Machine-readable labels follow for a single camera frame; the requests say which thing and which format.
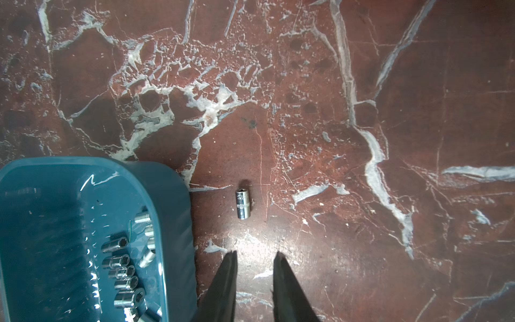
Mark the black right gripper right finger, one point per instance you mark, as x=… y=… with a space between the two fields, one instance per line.
x=290 y=302

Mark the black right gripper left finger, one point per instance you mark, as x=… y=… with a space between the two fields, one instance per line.
x=219 y=303

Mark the teal plastic storage box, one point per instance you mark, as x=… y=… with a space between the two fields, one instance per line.
x=56 y=215

